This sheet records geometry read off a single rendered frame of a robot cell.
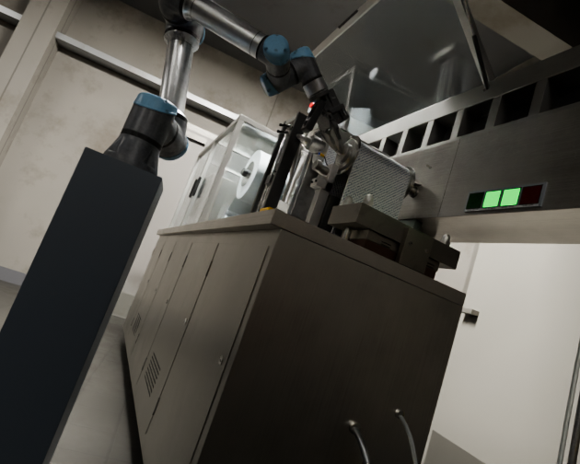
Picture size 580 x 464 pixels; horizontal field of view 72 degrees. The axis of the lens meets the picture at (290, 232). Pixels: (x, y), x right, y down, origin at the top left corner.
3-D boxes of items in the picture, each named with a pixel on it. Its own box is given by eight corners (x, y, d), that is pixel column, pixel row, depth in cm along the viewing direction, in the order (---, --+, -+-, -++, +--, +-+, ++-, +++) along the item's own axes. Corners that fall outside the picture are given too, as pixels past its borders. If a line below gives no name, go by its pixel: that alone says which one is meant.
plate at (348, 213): (327, 224, 125) (332, 205, 126) (420, 266, 140) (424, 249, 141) (355, 222, 111) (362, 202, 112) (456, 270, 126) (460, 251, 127)
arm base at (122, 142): (97, 152, 104) (111, 119, 106) (105, 165, 118) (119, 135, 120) (154, 175, 108) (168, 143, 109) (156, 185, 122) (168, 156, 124)
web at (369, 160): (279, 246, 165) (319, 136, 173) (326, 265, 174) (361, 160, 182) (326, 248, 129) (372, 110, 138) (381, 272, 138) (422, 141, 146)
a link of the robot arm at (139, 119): (113, 123, 109) (133, 80, 111) (133, 143, 122) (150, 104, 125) (154, 136, 108) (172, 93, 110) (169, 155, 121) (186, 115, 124)
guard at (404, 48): (301, 67, 232) (302, 67, 232) (337, 146, 241) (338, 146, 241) (436, -53, 136) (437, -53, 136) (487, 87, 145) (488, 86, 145)
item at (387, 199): (335, 216, 131) (352, 166, 134) (388, 242, 140) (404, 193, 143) (335, 216, 131) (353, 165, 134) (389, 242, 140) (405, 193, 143)
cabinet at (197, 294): (116, 338, 310) (158, 235, 324) (194, 359, 335) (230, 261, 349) (135, 622, 81) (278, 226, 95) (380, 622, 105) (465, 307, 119)
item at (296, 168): (249, 247, 208) (285, 149, 217) (272, 256, 213) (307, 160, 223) (259, 248, 195) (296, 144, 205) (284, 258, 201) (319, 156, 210)
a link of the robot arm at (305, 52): (284, 59, 135) (307, 49, 135) (298, 90, 137) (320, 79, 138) (287, 52, 127) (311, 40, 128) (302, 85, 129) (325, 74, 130)
